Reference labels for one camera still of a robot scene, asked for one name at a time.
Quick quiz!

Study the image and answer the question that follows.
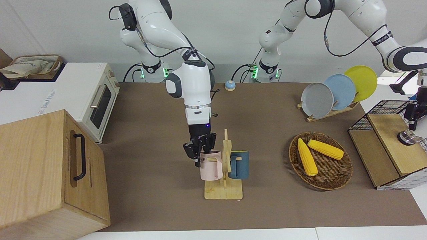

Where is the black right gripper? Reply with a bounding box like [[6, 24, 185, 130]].
[[183, 123, 217, 168]]

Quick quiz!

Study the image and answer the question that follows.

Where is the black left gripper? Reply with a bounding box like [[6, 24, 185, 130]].
[[404, 100, 427, 131]]

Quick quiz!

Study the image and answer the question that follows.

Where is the black right arm base cable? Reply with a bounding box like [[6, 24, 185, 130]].
[[123, 63, 144, 83]]

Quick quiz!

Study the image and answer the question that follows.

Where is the tray with cloth bag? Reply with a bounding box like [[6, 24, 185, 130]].
[[0, 54, 64, 80]]

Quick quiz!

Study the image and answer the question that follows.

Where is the dark blue ceramic mug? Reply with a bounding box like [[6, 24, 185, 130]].
[[229, 151, 250, 180]]

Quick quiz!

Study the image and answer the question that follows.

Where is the white toaster oven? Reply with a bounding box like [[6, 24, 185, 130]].
[[27, 62, 120, 144]]

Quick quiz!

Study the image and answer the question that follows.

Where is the white cup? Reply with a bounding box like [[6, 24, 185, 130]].
[[397, 124, 427, 146]]

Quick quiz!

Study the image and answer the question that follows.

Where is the brown table mat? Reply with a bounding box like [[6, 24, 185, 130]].
[[97, 82, 427, 232]]

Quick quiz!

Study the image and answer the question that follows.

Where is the wooden mug rack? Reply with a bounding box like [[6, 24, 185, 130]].
[[204, 129, 243, 200]]

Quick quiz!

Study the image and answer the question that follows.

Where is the black camera stand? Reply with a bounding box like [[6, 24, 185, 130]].
[[390, 70, 421, 95]]

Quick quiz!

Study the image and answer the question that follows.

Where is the yellow corn cob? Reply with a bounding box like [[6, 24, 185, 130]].
[[297, 138, 318, 176], [307, 139, 344, 160]]

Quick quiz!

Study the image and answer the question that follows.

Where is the yellow plate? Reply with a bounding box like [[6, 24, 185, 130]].
[[344, 65, 378, 102]]

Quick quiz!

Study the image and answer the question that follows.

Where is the pink ceramic mug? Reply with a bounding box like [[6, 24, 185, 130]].
[[199, 151, 223, 181]]

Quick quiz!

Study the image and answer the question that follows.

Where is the brown cardboard piece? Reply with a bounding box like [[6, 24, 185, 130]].
[[0, 48, 13, 69]]

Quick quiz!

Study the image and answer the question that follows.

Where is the black wire basket white liner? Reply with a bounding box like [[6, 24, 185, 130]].
[[348, 100, 427, 190]]

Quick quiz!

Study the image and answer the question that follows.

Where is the grey plate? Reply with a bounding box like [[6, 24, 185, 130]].
[[301, 83, 334, 119]]

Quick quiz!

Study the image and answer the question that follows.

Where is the black arm base cable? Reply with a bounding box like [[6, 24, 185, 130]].
[[123, 63, 144, 83], [232, 63, 256, 83]]

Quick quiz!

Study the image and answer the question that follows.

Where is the wooden plate rack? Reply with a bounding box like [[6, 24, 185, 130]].
[[297, 100, 360, 123]]

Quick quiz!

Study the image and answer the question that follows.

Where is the black left arm base cable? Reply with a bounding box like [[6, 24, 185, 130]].
[[232, 63, 256, 83]]

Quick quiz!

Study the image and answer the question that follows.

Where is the round brown wicker basket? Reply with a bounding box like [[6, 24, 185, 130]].
[[289, 132, 353, 191]]

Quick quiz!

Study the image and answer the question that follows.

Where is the white oven door handle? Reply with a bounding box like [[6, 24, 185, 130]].
[[90, 84, 106, 109]]

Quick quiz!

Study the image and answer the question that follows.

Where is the light wooden cabinet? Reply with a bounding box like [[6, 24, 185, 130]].
[[0, 110, 111, 240]]

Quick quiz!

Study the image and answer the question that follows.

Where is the wooden stepped shelf board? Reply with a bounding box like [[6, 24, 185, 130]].
[[349, 113, 427, 187]]

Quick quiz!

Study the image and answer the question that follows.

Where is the black cabinet handle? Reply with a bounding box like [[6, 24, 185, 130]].
[[73, 133, 86, 181]]

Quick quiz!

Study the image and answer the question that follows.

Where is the beige cloth bag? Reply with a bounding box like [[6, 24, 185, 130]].
[[0, 59, 55, 79]]

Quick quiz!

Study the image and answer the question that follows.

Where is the light blue plate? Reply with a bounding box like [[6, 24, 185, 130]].
[[324, 74, 356, 110]]

